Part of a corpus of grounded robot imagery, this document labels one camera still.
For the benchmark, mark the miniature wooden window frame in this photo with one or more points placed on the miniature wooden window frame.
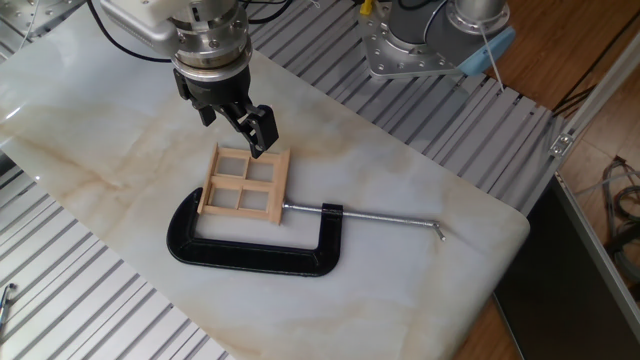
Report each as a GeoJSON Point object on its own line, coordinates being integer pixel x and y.
{"type": "Point", "coordinates": [242, 184]}

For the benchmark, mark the white marble slab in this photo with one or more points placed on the white marble slab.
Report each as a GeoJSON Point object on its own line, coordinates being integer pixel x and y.
{"type": "Point", "coordinates": [375, 300]}

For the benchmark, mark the black panel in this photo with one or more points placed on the black panel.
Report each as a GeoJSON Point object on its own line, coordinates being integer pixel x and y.
{"type": "Point", "coordinates": [550, 300]}

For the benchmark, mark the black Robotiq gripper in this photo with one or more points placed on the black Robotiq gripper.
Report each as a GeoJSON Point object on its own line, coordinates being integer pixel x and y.
{"type": "Point", "coordinates": [220, 90]}

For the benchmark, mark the yellow connector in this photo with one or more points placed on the yellow connector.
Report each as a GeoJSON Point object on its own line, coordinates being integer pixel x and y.
{"type": "Point", "coordinates": [366, 7]}

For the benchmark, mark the black C-clamp with steel screw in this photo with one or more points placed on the black C-clamp with steel screw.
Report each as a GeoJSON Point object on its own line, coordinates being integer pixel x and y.
{"type": "Point", "coordinates": [250, 257]}

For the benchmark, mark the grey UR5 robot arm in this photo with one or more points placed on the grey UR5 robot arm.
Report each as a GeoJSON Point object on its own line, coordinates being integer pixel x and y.
{"type": "Point", "coordinates": [425, 25]}

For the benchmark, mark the silver corner bracket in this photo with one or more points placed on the silver corner bracket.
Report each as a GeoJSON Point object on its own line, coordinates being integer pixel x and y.
{"type": "Point", "coordinates": [561, 145]}

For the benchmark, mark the silver plate with holes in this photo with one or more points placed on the silver plate with holes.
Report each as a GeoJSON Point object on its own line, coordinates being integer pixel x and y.
{"type": "Point", "coordinates": [30, 12]}

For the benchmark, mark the aluminium frame profile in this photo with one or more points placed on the aluminium frame profile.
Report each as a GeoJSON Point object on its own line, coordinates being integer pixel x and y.
{"type": "Point", "coordinates": [595, 245]}
{"type": "Point", "coordinates": [600, 85]}

